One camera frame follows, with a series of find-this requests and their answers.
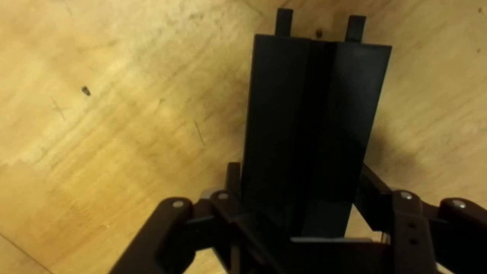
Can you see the black track piece edge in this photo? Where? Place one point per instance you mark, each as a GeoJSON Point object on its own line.
{"type": "Point", "coordinates": [311, 114]}

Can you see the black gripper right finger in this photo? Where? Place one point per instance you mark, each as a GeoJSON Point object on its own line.
{"type": "Point", "coordinates": [422, 235]}

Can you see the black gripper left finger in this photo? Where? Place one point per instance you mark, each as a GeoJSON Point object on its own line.
{"type": "Point", "coordinates": [178, 229]}

